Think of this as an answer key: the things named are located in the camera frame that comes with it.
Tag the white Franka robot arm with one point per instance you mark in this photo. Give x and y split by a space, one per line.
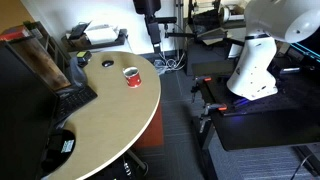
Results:
253 66

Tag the red mug white dots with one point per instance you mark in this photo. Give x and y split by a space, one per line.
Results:
133 80

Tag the red cabinet under table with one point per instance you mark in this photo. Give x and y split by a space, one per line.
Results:
153 130

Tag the black computer mouse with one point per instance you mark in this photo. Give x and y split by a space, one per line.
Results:
107 63

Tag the white box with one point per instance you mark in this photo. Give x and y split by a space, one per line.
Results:
101 33

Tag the yellow black handheld device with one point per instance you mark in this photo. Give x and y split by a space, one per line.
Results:
83 56

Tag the black keyboard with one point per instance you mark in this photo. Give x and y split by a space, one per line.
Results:
75 100

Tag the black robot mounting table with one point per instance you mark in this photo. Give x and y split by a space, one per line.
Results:
266 126

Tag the dark wooden bookshelf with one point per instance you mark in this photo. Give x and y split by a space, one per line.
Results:
40 63

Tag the black computer monitor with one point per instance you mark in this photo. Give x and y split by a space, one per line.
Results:
20 116

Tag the black box cyan light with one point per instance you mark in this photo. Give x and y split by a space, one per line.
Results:
301 50

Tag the red book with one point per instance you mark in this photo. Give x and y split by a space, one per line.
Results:
13 33

